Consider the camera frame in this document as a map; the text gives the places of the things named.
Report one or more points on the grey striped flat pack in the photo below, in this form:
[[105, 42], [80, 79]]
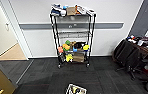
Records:
[[56, 6]]

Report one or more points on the orange yellow toy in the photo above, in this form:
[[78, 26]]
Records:
[[66, 46]]

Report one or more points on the white door frame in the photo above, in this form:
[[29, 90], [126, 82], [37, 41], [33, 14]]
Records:
[[18, 33]]

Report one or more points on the white pouch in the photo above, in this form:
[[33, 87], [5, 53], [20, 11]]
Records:
[[63, 13]]

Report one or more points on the green toy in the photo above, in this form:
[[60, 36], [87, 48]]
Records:
[[67, 42]]

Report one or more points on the small goods on side table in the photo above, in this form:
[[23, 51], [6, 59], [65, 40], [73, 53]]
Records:
[[135, 39]]

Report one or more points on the black pack with grey print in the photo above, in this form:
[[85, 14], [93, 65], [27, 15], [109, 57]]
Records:
[[62, 58]]

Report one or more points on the white box with dark stripes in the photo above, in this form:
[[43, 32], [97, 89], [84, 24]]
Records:
[[83, 10]]

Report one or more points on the wooden door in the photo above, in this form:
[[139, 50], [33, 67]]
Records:
[[0, 75]]

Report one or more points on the brown cardboard box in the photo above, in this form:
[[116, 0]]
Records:
[[71, 11]]

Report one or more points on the yellow plush toy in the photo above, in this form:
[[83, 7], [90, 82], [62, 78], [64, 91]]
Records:
[[69, 58]]

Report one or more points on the pale basket with dark spots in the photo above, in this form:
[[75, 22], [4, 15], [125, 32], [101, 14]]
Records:
[[71, 89]]

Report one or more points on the orange pack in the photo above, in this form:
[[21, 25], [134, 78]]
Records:
[[77, 10]]

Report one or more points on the light blue toy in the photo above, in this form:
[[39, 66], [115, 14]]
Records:
[[65, 7]]

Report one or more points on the white box with large print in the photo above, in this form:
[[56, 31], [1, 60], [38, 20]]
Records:
[[91, 12]]

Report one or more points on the pink toy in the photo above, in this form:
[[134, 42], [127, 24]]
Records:
[[60, 49]]

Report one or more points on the small blue toy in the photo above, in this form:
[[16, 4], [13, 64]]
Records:
[[74, 50]]

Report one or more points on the brown plush toy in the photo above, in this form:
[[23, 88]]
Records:
[[72, 43]]

